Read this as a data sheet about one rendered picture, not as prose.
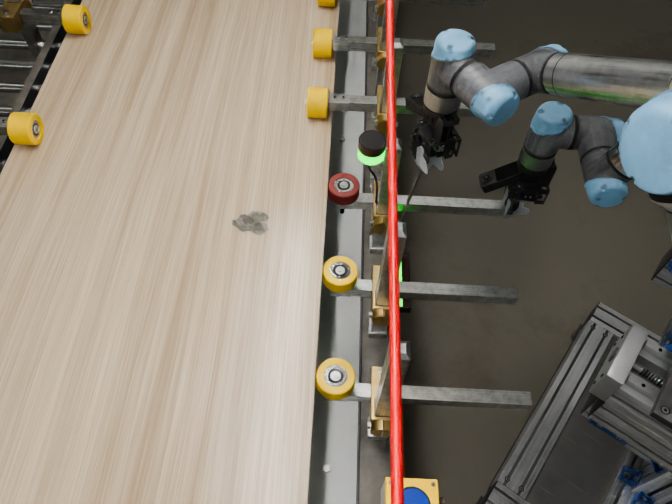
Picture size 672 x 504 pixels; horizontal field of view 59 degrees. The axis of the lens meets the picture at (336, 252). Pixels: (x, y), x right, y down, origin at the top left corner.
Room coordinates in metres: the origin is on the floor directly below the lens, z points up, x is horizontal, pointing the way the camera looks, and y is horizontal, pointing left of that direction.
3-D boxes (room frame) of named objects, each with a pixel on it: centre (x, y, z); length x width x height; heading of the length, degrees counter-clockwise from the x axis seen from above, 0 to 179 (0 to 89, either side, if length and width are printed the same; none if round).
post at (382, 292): (0.67, -0.11, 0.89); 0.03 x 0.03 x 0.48; 0
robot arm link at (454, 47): (0.93, -0.20, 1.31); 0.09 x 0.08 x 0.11; 34
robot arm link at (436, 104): (0.94, -0.20, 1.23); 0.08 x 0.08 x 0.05
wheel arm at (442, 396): (0.46, -0.21, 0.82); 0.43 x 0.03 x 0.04; 90
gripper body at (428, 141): (0.93, -0.20, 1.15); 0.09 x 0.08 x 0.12; 21
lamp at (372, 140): (0.92, -0.07, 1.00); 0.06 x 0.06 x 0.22; 0
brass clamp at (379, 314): (0.69, -0.11, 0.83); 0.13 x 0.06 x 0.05; 0
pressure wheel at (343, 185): (0.96, -0.01, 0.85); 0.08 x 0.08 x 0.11
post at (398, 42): (1.17, -0.11, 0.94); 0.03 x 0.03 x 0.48; 0
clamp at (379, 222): (0.94, -0.11, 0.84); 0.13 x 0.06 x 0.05; 0
